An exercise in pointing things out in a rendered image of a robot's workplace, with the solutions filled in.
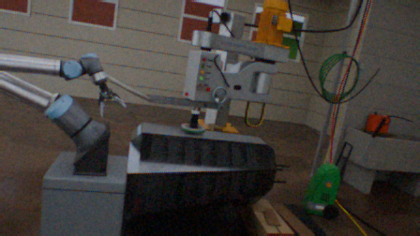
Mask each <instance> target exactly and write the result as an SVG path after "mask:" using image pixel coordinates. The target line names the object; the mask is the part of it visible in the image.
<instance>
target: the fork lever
mask: <svg viewBox="0 0 420 236"><path fill-rule="evenodd" d="M145 96H149V97H150V98H151V99H152V102H151V103H158V104H166V105H173V106H187V107H193V108H201V109H214V110H217V109H218V104H217V103H215V102H195V101H191V99H185V98H180V97H173V96H156V95H149V94H145Z"/></svg>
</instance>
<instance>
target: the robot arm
mask: <svg viewBox="0 0 420 236"><path fill-rule="evenodd" d="M8 72H17V73H24V74H38V75H44V76H51V77H61V78H64V80H66V81H71V80H72V79H77V78H78V77H80V76H83V75H86V74H88V75H89V78H90V79H91V81H92V83H93V84H94V85H95V86H98V85H99V88H100V91H101V92H100V93H99V94H100V97H99V100H98V106H99V110H100V115H101V117H102V118H103V108H104V106H105V104H104V103H103V101H106V102H107V100H108V99H112V98H114V101H115V102H118V103H120V104H121V105H122V106H124V107H125V108H126V107H127V106H126V105H125V103H124V101H123V100H122V99H121V98H120V96H118V95H117V94H115V93H113V91H112V88H110V89H109V88H108V86H107V84H106V83H105V82H106V79H107V77H106V72H105V73H104V70H103V67H102V66H101V64H100V61H99V60H98V56H97V55H96V54H95V53H88V54H86V55H83V56H81V59H80V60H78V61H63V60H53V59H42V58H36V57H25V56H20V55H9V54H3V53H0V93H2V94H3V95H7V96H10V97H13V98H14V99H16V100H19V101H21V102H22V103H23V104H27V105H29V106H30V107H34V108H35V109H37V110H40V111H42V112H44V115H45V117H47V118H50V119H51V120H52V121H53V122H55V123H56V124H57V125H58V127H60V128H61V129H62V130H64V132H65V133H67V135H68V136H70V137H71V139H72V140H73V142H74V144H75V146H76V148H77V149H78V151H79V152H83V151H85V150H86V149H88V148H89V147H90V146H91V145H92V144H94V143H95V142H96V141H97V140H98V139H99V138H100V137H101V136H102V134H103V133H104V132H105V130H106V126H105V125H103V124H101V123H100V122H97V121H94V119H93V118H91V117H90V116H89V115H88V114H87V113H86V112H85V111H84V110H83V109H82V108H81V106H80V104H79V103H77V101H75V100H73V99H72V98H71V97H70V96H69V95H67V94H65V95H60V94H55V95H52V94H50V93H49V92H45V91H44V90H42V89H39V88H38V87H36V86H34V85H32V84H31V83H28V82H26V81H22V80H21V79H19V78H16V77H15V76H14V75H10V74H8Z"/></svg>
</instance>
